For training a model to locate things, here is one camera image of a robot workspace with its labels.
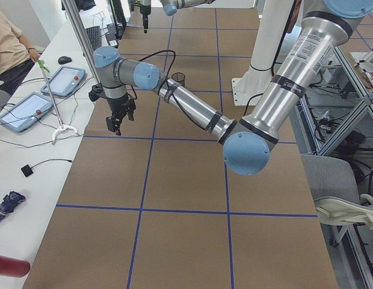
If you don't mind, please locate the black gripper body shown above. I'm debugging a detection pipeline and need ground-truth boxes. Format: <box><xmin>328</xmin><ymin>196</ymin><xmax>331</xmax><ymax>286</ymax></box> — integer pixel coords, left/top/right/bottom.
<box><xmin>106</xmin><ymin>93</ymin><xmax>136</xmax><ymax>119</ymax></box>
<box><xmin>140</xmin><ymin>5</ymin><xmax>150</xmax><ymax>26</ymax></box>

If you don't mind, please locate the black keyboard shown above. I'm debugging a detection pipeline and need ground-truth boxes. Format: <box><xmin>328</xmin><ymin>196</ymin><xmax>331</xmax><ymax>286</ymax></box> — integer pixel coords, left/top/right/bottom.
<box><xmin>85</xmin><ymin>26</ymin><xmax>102</xmax><ymax>51</ymax></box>

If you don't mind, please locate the black mesh pen cup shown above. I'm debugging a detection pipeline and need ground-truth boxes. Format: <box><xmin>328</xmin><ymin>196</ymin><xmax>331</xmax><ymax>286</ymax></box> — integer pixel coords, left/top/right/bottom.
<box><xmin>171</xmin><ymin>72</ymin><xmax>186</xmax><ymax>89</ymax></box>

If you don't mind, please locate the far teach pendant tablet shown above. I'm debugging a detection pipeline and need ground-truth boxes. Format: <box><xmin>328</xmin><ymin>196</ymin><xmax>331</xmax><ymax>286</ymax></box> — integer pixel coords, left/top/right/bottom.
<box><xmin>49</xmin><ymin>66</ymin><xmax>85</xmax><ymax>98</ymax></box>

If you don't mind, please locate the teach pendant tablet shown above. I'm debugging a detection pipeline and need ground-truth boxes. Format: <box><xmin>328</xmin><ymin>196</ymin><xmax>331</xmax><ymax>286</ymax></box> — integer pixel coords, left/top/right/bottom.
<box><xmin>0</xmin><ymin>92</ymin><xmax>53</xmax><ymax>132</ymax></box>
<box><xmin>49</xmin><ymin>66</ymin><xmax>85</xmax><ymax>98</ymax></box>

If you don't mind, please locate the black computer mouse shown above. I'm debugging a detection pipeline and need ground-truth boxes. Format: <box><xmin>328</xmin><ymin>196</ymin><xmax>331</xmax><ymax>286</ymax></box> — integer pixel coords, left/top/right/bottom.
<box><xmin>58</xmin><ymin>56</ymin><xmax>72</xmax><ymax>65</ymax></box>

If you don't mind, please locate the near teach pendant tablet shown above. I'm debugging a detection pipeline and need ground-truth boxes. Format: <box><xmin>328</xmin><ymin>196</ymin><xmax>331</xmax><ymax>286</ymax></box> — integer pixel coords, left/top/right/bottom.
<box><xmin>0</xmin><ymin>92</ymin><xmax>53</xmax><ymax>132</ymax></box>

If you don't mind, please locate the small black square device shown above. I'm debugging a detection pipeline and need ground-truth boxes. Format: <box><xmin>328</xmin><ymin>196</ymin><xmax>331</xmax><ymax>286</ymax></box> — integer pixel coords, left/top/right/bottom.
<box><xmin>20</xmin><ymin>164</ymin><xmax>34</xmax><ymax>177</ymax></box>

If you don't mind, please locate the person in beige shirt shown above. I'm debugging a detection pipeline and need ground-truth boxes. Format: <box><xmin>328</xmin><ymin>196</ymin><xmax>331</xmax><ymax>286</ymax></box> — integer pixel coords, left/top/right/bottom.
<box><xmin>0</xmin><ymin>8</ymin><xmax>40</xmax><ymax>95</ymax></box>

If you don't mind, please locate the folded blue umbrella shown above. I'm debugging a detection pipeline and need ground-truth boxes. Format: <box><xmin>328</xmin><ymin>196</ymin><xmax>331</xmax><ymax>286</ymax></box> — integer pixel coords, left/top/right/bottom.
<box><xmin>0</xmin><ymin>191</ymin><xmax>26</xmax><ymax>222</ymax></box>

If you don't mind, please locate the red bottle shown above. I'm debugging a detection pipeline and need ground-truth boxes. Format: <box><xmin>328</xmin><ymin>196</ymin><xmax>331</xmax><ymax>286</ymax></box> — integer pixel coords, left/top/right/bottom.
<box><xmin>0</xmin><ymin>255</ymin><xmax>31</xmax><ymax>278</ymax></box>

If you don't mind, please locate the grey office chair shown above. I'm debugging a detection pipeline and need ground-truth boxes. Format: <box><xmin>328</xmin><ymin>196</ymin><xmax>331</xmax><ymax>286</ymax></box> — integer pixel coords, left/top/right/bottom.
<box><xmin>301</xmin><ymin>154</ymin><xmax>373</xmax><ymax>247</ymax></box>

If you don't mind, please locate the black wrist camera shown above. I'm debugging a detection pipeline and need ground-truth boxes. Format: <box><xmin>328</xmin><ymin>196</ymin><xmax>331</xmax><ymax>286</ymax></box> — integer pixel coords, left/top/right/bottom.
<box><xmin>88</xmin><ymin>84</ymin><xmax>105</xmax><ymax>102</ymax></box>

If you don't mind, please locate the aluminium frame post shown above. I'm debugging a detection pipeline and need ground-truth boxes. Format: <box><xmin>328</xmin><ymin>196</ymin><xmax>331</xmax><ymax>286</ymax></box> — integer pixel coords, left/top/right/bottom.
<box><xmin>61</xmin><ymin>0</ymin><xmax>100</xmax><ymax>84</ymax></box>

